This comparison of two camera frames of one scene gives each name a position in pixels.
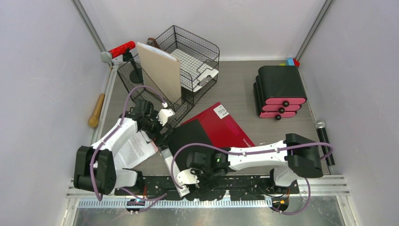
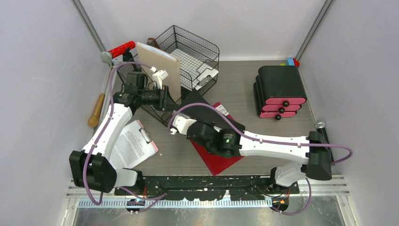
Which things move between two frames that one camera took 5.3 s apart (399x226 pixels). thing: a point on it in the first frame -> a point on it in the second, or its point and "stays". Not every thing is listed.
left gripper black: (160, 139) -> (165, 102)
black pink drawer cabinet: (279, 91) stays
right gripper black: (203, 187) -> (211, 125)
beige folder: (162, 69) stays
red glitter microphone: (106, 57) stays
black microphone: (320, 125) stays
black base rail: (212, 188) stays
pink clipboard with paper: (133, 151) stays
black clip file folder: (189, 133) -> (195, 105)
